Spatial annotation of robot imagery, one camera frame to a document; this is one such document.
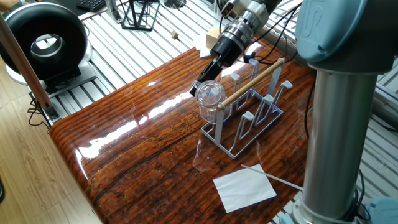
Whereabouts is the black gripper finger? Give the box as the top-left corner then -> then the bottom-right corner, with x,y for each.
188,55 -> 223,97
211,62 -> 225,81

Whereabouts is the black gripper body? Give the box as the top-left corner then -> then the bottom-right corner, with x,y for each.
210,36 -> 243,68

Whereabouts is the clear glass cup with handle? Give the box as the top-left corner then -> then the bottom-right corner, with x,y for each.
195,80 -> 233,124

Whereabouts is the white mug drying rack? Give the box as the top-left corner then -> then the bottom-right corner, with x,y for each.
201,57 -> 294,160

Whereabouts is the large wooden cube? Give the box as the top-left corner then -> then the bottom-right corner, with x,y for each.
205,26 -> 222,49

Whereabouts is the white paper sheet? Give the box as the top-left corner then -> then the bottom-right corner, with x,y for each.
212,164 -> 278,214

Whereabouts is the black keyboard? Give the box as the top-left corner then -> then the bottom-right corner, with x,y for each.
75,0 -> 108,13

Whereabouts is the black cable with angled plug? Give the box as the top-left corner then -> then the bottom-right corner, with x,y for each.
218,2 -> 303,66

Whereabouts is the aluminium table frame rail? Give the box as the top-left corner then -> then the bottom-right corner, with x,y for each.
264,18 -> 301,60

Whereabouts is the black wire stand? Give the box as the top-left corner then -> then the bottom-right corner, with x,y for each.
119,0 -> 161,32

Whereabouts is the black cable with grey sleeve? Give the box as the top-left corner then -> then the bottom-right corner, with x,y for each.
303,83 -> 316,140

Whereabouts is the aluminium frame post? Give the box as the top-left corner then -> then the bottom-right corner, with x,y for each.
104,0 -> 124,24

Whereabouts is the white cable tie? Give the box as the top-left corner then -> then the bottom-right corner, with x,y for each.
241,164 -> 304,191

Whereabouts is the thin black floor cable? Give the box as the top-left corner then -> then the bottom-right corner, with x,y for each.
27,93 -> 52,133

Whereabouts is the brown frame post with bracket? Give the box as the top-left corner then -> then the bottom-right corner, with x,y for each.
0,14 -> 61,123

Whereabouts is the black ring-shaped device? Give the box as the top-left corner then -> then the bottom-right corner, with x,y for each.
0,2 -> 98,95

